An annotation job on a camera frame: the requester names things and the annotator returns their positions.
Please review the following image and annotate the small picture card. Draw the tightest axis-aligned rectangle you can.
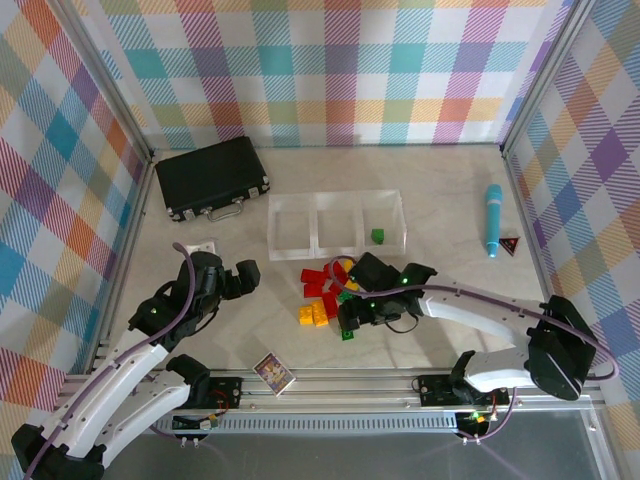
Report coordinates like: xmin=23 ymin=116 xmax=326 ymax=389
xmin=252 ymin=351 xmax=297 ymax=399

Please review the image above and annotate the clear three-compartment container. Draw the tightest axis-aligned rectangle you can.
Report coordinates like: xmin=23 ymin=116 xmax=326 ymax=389
xmin=267 ymin=188 xmax=408 ymax=263

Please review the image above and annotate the black hard case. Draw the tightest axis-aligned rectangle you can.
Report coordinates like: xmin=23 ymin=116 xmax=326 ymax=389
xmin=154 ymin=135 xmax=274 ymax=225

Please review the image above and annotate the left power connector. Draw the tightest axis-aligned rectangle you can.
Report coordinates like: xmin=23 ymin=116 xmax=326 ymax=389
xmin=172 ymin=412 xmax=221 ymax=432

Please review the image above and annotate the power connector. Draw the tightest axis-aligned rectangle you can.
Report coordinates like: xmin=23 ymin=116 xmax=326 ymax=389
xmin=172 ymin=412 xmax=221 ymax=432
xmin=458 ymin=409 xmax=496 ymax=435

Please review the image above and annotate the grey metal panel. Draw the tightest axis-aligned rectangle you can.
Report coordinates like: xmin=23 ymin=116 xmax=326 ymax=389
xmin=99 ymin=433 xmax=601 ymax=480

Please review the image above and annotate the blue marker pen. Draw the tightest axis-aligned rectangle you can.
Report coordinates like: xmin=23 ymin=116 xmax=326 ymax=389
xmin=482 ymin=183 xmax=504 ymax=260

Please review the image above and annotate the right power connector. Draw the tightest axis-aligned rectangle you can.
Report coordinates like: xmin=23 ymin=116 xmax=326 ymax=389
xmin=458 ymin=409 xmax=496 ymax=435

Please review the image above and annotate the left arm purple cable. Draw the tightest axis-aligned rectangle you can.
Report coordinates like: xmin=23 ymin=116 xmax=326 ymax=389
xmin=22 ymin=241 xmax=197 ymax=480

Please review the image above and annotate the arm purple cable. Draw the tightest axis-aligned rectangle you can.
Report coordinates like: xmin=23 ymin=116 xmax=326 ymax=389
xmin=22 ymin=241 xmax=197 ymax=480
xmin=331 ymin=255 xmax=620 ymax=444

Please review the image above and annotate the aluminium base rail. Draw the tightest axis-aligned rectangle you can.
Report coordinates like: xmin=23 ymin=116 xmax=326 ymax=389
xmin=52 ymin=367 xmax=607 ymax=417

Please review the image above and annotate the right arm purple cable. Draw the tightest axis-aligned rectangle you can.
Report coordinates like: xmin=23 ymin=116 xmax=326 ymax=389
xmin=331 ymin=255 xmax=620 ymax=444

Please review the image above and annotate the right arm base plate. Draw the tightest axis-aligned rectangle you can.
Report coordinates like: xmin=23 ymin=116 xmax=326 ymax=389
xmin=417 ymin=373 xmax=511 ymax=407

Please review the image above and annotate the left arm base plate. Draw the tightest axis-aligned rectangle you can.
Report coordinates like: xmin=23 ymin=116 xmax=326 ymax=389
xmin=199 ymin=375 xmax=245 ymax=412

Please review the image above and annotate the slotted cable duct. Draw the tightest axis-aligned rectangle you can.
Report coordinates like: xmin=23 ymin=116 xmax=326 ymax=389
xmin=149 ymin=415 xmax=464 ymax=436

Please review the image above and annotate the left aluminium side rail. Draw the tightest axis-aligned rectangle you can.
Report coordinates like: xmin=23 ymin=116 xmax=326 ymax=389
xmin=84 ymin=152 xmax=157 ymax=375

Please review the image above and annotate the aluminium side rail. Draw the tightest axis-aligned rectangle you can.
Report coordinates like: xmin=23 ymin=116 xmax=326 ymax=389
xmin=84 ymin=152 xmax=157 ymax=375
xmin=501 ymin=144 xmax=609 ymax=406

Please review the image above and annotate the right aluminium side rail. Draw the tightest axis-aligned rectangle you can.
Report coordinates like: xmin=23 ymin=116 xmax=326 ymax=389
xmin=501 ymin=144 xmax=609 ymax=406

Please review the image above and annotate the left aluminium corner post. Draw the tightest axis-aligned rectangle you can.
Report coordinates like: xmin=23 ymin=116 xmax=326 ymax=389
xmin=49 ymin=0 xmax=155 ymax=162

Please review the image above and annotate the aluminium corner post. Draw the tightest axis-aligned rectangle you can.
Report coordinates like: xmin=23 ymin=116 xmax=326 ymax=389
xmin=49 ymin=0 xmax=155 ymax=162
xmin=499 ymin=0 xmax=594 ymax=156

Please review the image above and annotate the right aluminium corner post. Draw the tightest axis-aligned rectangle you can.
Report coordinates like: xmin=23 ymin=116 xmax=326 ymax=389
xmin=499 ymin=0 xmax=594 ymax=156

